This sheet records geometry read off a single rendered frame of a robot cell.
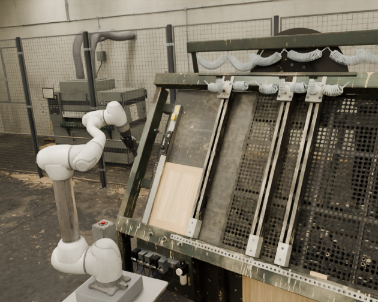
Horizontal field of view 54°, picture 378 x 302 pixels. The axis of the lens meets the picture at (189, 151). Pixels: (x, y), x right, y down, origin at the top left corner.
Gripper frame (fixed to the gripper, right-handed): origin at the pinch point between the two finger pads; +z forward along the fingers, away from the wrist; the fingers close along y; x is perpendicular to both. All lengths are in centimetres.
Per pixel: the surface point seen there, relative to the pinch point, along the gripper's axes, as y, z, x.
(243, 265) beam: -87, 48, 39
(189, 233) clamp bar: -46, 43, 28
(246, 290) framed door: -81, 88, 34
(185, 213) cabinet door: -36, 42, 13
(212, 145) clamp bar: -49, 9, -25
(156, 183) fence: -5.9, 32.6, -1.7
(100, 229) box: 18, 38, 45
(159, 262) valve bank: -30, 54, 49
